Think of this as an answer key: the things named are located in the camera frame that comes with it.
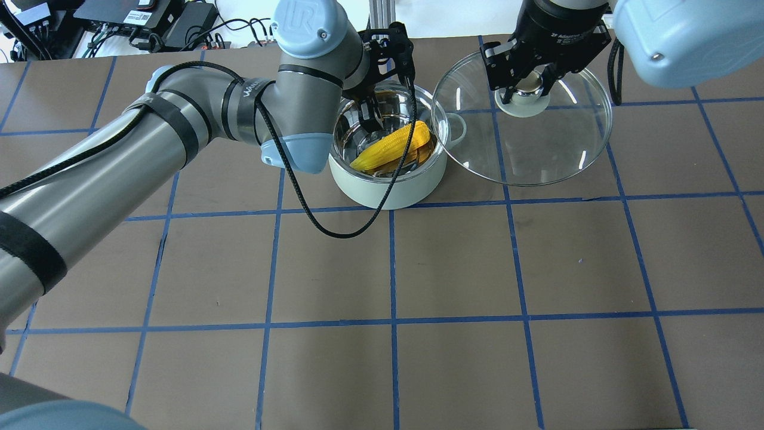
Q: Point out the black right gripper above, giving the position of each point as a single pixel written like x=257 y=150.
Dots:
x=552 y=30

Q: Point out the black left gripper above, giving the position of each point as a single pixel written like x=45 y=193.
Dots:
x=360 y=95

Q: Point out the yellow corn cob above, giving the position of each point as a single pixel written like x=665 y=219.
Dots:
x=392 y=147

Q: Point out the glass pot lid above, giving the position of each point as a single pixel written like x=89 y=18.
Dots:
x=528 y=140

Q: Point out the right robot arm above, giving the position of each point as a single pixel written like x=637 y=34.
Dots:
x=673 y=44

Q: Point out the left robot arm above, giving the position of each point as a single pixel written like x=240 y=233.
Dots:
x=53 y=217

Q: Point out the black power brick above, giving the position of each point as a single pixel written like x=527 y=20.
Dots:
x=196 y=18

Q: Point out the aluminium frame post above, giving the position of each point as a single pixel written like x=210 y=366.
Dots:
x=382 y=13

